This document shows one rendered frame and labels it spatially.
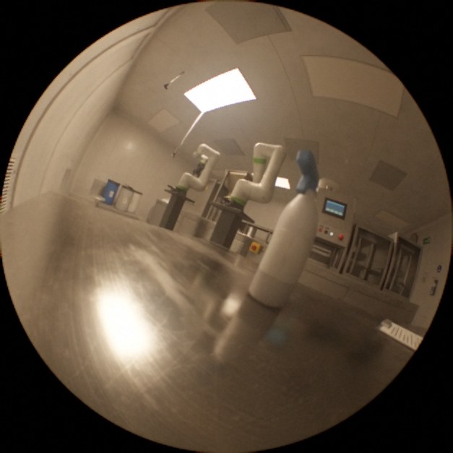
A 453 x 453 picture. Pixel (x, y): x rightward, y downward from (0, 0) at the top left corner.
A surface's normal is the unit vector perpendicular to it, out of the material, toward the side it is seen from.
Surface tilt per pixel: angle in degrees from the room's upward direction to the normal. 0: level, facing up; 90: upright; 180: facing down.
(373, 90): 180
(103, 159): 90
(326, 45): 180
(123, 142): 90
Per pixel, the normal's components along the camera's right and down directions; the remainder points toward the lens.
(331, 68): -0.39, 0.92
